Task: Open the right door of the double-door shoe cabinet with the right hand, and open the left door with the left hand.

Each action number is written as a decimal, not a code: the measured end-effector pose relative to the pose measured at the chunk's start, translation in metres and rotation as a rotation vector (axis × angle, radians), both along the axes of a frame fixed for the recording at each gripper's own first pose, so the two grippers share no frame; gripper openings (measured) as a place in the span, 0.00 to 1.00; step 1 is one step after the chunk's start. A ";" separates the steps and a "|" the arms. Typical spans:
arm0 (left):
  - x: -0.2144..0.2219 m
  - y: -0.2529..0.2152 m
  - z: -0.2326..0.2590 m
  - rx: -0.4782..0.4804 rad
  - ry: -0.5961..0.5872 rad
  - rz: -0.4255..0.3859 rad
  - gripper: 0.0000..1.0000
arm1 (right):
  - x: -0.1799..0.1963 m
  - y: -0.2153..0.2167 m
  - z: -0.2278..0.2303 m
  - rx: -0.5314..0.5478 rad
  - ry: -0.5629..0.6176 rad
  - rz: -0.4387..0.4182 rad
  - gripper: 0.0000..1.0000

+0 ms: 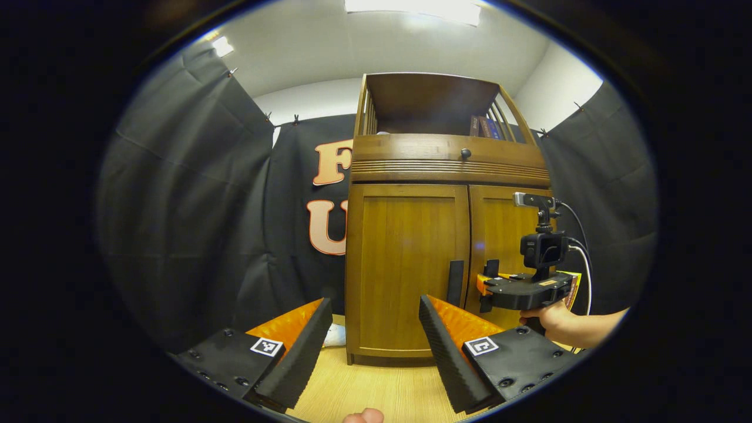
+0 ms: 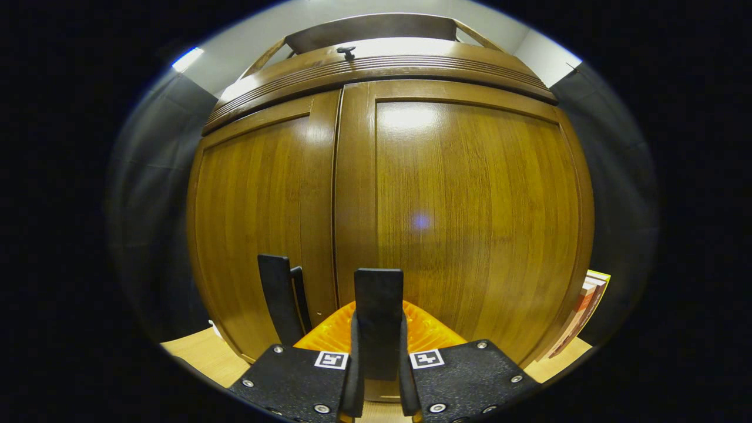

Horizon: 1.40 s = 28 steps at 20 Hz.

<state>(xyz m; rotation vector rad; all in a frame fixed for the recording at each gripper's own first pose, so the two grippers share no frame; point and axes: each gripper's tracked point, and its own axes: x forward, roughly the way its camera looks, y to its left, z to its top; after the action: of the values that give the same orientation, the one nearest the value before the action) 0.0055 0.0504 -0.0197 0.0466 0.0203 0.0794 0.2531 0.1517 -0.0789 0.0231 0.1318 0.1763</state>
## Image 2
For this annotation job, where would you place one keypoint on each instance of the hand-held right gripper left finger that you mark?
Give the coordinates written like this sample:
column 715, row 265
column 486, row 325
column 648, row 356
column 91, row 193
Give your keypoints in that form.
column 354, row 388

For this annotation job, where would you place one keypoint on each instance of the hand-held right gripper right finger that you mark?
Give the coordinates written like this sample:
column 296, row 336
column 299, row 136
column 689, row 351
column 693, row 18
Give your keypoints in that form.
column 406, row 388

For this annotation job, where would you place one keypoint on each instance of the wooden cabinet door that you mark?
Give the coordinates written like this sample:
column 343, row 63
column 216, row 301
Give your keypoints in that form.
column 252, row 223
column 482, row 205

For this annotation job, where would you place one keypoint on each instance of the wooden double-door shoe cabinet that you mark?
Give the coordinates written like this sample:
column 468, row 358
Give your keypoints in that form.
column 382, row 67

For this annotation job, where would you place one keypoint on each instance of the brown and white book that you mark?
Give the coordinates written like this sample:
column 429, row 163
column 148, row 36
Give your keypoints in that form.
column 578, row 314

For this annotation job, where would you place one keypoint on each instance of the yellow book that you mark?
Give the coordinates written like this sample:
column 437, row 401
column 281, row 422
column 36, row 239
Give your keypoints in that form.
column 599, row 288

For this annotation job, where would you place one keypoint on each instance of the black backdrop cloth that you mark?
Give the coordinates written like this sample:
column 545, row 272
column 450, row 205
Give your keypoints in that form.
column 153, row 235

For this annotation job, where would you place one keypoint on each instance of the black drawer knob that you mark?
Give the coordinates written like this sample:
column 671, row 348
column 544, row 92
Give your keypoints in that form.
column 346, row 51

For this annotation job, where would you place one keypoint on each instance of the small ceiling light panel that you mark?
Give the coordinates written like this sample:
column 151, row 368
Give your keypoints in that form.
column 187, row 60

